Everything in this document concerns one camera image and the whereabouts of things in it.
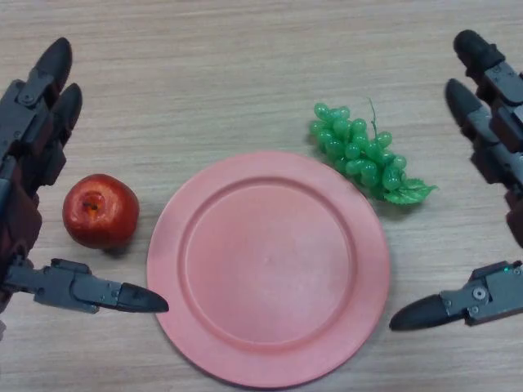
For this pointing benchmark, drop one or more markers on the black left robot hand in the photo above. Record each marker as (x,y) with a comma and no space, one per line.
(24,134)

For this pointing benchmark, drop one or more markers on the pink round plate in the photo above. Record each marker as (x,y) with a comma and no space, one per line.
(265,277)

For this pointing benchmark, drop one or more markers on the green plastic grape bunch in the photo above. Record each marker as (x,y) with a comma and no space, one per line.
(359,155)

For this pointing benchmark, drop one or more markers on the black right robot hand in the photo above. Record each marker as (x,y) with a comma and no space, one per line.
(498,122)

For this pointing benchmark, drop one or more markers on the red apple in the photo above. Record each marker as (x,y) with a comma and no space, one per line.
(102,216)

